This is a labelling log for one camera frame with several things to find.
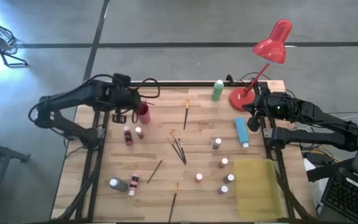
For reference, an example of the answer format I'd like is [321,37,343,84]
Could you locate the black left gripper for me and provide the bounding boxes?
[111,73,142,124]

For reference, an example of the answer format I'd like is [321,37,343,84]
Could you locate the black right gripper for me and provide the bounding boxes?
[242,93,278,133]

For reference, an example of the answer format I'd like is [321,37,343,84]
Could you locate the teal paint bottle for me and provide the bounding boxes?
[234,116,250,149]

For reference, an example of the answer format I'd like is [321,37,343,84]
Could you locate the red plastic cup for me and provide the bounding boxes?
[136,101,152,125]

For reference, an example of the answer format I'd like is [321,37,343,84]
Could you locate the green paint bottle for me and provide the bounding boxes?
[211,79,225,102]

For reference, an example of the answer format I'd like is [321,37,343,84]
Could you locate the black paintbrush orange bristles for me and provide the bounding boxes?
[183,99,191,131]

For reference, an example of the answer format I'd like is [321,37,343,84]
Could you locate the black paintbrush gold ferrule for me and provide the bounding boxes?
[146,154,167,184]

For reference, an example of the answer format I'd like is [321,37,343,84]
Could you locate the grey paint bottle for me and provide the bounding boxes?
[109,177,129,193]

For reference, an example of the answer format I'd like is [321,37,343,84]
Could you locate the magenta paint bottle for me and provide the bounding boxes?
[123,126,134,146]

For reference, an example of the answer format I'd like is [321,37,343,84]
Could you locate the pink paint bottle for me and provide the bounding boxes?
[127,172,140,197]

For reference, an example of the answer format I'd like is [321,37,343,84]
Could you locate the red desk lamp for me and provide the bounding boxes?
[228,19,293,113]

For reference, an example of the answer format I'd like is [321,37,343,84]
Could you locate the black paintbrush silver ferrule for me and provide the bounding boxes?
[177,138,188,165]

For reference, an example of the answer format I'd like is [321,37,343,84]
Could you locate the yellow translucent tray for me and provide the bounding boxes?
[233,158,284,220]

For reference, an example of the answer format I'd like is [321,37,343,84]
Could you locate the wide flat black paintbrush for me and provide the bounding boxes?
[167,182,180,223]

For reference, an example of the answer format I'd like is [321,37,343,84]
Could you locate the black floor stand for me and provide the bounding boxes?
[0,135,32,218]

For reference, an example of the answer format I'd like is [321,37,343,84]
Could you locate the black keyboard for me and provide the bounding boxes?
[320,167,358,224]

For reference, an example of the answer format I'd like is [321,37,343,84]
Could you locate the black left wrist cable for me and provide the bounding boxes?
[128,77,161,99]

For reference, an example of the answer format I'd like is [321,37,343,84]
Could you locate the black lamp cord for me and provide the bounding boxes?
[239,71,272,83]

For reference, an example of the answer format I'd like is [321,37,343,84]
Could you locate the black desk bracket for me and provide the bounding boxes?
[306,158,354,184]

